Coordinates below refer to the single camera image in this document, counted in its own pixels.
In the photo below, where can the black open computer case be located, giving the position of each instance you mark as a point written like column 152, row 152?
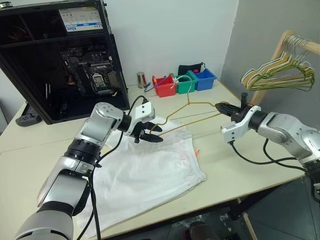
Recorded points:
column 30, row 75

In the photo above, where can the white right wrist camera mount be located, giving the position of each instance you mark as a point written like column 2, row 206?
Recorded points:
column 236, row 130

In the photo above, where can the white blue power supply label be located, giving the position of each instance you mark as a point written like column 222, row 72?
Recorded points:
column 80, row 20

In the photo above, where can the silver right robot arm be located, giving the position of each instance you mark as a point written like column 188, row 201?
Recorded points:
column 282, row 127

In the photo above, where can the blue plastic bin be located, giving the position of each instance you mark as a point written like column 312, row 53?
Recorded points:
column 205, row 83

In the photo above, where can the small red object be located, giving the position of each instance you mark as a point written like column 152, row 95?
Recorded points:
column 196, row 71

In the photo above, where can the silver metal can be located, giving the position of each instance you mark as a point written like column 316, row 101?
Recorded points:
column 141, row 80

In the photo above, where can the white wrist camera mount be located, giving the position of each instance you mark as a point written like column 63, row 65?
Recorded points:
column 236, row 130
column 143, row 112

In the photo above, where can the dark rounded shape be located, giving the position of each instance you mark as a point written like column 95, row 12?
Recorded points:
column 200, row 231

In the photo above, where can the bunch of hangers on rack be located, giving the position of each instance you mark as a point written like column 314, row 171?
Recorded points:
column 275, row 65

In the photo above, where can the red plastic bin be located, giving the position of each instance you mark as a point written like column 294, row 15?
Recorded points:
column 166, row 90

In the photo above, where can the grey game controller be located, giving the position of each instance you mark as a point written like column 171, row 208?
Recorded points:
column 27, row 117

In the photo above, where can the orange shorts tag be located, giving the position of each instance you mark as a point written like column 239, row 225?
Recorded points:
column 197, row 152

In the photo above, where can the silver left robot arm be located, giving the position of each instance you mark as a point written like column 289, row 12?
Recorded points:
column 95, row 126

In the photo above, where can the black fabric pouch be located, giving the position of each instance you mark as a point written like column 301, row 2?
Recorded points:
column 187, row 68

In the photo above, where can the computer motherboard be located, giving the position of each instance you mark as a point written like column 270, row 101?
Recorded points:
column 92, row 72

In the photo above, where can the white shorts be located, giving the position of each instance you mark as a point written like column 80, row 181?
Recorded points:
column 145, row 170

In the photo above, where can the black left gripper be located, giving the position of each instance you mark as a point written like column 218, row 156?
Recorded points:
column 140, row 130

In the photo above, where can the wooden clothes rack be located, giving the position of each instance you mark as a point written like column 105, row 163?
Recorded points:
column 277, row 50

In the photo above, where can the green plastic bin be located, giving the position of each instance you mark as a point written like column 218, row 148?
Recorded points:
column 186, row 87

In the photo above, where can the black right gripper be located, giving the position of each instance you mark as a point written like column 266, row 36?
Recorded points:
column 238, row 113

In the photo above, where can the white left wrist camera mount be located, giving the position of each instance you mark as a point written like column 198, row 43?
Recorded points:
column 143, row 112

